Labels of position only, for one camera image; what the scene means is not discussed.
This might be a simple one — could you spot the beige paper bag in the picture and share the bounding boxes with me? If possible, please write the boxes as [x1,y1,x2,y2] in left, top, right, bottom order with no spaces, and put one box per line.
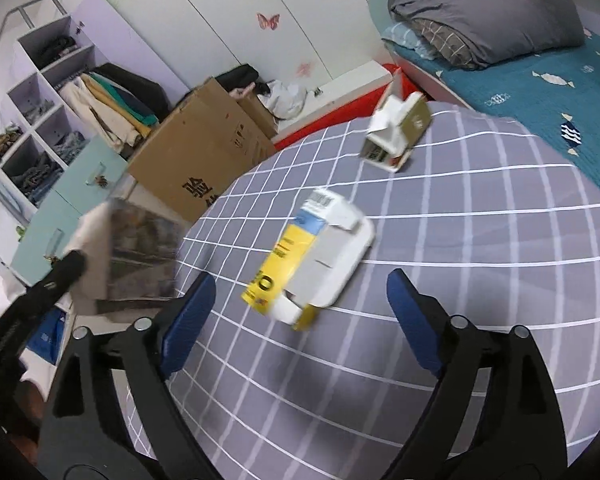
[65,198,184,314]

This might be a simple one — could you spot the purple cube shelf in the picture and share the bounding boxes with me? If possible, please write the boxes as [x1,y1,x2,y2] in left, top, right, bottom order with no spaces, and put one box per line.
[0,15,96,222]

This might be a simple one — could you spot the tall brown cardboard box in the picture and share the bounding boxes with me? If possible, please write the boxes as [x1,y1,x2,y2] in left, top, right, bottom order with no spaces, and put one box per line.
[128,78,275,223]

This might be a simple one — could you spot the teal patterned bed sheet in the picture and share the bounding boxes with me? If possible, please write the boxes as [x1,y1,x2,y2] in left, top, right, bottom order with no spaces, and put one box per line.
[381,23,600,188]

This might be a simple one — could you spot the grey folded duvet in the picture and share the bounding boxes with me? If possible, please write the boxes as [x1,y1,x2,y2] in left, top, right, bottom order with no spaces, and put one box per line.
[388,0,585,70]

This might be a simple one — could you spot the blue plastic package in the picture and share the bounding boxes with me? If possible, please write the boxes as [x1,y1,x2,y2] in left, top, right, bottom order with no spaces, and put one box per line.
[27,307,66,365]

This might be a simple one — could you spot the person's left hand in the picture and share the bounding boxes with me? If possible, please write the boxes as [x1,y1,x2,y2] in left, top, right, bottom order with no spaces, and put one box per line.
[7,380,45,466]

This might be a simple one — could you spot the long beige low cabinet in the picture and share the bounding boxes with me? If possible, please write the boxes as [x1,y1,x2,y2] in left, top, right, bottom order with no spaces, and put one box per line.
[111,174,193,228]

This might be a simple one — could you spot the white wardrobe doors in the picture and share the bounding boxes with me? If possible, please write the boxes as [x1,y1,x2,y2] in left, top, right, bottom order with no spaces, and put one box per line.
[107,0,388,87]

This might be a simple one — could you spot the hanging jackets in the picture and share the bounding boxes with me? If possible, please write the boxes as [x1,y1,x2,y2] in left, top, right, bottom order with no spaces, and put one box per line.
[57,72,160,154]

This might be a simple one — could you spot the yellow white carton box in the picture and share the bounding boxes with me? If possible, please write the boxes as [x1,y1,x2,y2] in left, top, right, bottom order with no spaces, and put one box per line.
[242,188,375,330]

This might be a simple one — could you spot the mint drawer unit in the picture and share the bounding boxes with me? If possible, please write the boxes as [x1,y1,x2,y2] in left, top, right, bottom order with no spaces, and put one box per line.
[12,136,126,285]

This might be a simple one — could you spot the red storage bench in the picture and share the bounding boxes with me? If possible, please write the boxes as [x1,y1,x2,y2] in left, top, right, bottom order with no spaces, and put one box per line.
[273,61,419,150]

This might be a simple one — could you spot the white plastic bag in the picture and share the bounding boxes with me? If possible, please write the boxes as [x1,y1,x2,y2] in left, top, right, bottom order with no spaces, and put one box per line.
[259,80,308,120]

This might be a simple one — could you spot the small white olive carton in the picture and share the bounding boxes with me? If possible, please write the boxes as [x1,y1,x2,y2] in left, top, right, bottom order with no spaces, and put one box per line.
[360,92,432,174]

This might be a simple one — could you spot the grey checked tablecloth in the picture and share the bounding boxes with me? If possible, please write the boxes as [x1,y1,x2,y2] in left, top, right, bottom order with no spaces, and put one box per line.
[166,103,600,479]

